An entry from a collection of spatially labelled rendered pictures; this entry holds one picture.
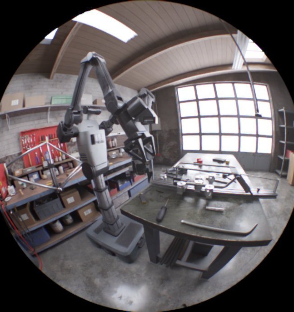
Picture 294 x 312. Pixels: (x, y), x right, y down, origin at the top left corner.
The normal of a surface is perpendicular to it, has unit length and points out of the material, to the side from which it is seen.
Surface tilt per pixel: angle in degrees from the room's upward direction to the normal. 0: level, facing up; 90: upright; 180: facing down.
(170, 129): 90
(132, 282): 0
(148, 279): 0
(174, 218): 0
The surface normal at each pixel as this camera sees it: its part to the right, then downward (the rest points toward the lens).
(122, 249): -0.09, -0.97
